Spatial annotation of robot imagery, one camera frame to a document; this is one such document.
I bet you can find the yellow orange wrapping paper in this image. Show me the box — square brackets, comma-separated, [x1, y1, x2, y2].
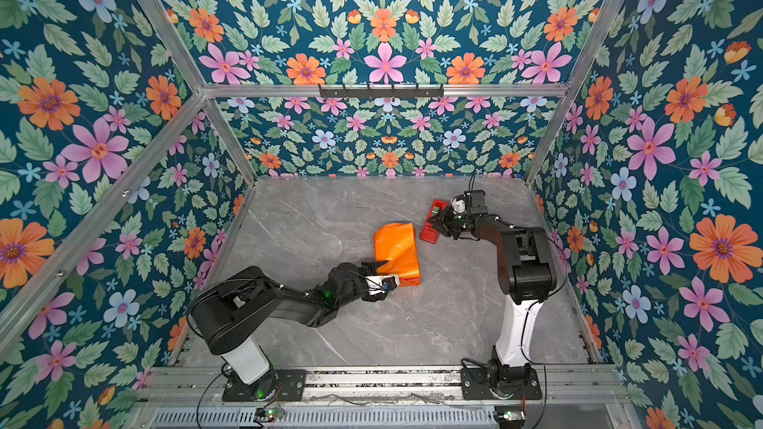
[374, 222, 421, 286]

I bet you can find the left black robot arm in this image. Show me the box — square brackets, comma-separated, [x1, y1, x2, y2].
[189, 261, 399, 387]

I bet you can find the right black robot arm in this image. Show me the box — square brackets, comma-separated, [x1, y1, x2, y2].
[427, 190, 558, 400]

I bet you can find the red tape dispenser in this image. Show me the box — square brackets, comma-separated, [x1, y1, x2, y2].
[418, 197, 451, 245]

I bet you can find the left small circuit board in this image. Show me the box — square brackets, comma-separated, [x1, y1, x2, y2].
[254, 407, 285, 424]

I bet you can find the small circuit board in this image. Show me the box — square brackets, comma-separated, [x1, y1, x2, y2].
[494, 409, 527, 429]
[254, 407, 285, 424]

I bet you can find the right small circuit board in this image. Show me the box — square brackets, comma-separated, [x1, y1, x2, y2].
[494, 409, 527, 429]

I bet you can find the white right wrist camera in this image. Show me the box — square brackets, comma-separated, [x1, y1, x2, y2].
[450, 195, 468, 215]

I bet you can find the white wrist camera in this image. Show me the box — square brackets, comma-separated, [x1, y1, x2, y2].
[363, 275, 401, 302]
[450, 195, 468, 215]

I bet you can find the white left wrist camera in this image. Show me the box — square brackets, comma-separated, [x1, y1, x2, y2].
[363, 275, 401, 302]

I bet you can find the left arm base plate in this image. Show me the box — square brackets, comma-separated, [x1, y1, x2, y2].
[223, 369, 307, 403]

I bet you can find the black hook rail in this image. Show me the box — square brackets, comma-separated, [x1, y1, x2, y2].
[318, 85, 445, 99]

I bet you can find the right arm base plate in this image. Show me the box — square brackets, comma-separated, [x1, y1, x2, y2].
[459, 357, 544, 401]

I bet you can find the aluminium mounting rail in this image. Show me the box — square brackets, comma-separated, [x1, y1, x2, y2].
[137, 365, 631, 408]

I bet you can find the white slotted cable duct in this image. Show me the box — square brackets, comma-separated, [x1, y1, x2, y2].
[150, 406, 498, 428]

